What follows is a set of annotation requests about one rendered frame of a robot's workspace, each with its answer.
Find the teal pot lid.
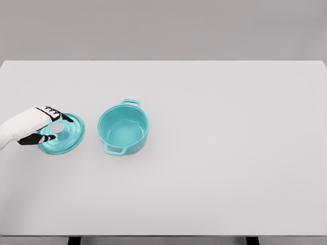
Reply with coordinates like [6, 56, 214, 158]
[36, 113, 85, 155]

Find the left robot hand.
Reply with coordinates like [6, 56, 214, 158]
[11, 106, 74, 146]

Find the teal pot with handles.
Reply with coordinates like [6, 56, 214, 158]
[97, 99, 150, 156]

